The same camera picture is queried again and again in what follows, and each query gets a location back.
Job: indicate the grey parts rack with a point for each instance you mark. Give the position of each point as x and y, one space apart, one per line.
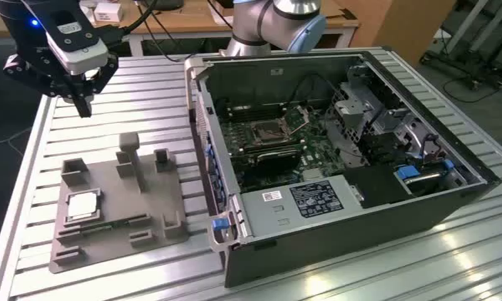
122 194

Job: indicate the blue case latch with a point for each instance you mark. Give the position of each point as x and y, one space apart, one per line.
220 225

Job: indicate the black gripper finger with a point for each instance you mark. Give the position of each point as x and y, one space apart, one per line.
24 70
108 70

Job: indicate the silver chipset heatsink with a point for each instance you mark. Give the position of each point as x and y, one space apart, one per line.
317 174

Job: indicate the brown wooden cabinet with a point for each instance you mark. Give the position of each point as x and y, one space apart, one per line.
401 22

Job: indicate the black expansion card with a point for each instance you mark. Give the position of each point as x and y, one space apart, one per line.
275 160

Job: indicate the white cardboard box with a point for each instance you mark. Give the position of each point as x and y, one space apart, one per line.
108 12

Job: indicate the green RAM stick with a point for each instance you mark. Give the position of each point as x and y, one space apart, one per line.
108 225

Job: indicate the wooden desk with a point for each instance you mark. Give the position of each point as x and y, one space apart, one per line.
184 22

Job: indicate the black wheeled cart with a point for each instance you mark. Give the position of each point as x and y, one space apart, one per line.
477 59

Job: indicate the green motherboard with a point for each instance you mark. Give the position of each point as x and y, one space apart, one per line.
314 156

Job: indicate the grey metal drive cage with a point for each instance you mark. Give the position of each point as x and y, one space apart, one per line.
351 109

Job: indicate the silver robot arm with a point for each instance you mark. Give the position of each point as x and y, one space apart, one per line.
275 19

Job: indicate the grey power supply unit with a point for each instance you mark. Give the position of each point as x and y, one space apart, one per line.
275 216

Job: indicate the silver CPU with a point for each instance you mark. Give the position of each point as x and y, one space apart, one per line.
84 205

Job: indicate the CPU socket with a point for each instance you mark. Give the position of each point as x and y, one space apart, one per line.
270 131

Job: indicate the black plastic shroud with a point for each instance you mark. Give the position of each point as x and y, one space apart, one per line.
373 185

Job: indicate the black open PC case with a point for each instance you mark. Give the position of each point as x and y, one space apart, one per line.
318 260

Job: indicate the hard disk in blue carrier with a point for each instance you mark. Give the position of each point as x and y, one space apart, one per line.
408 174

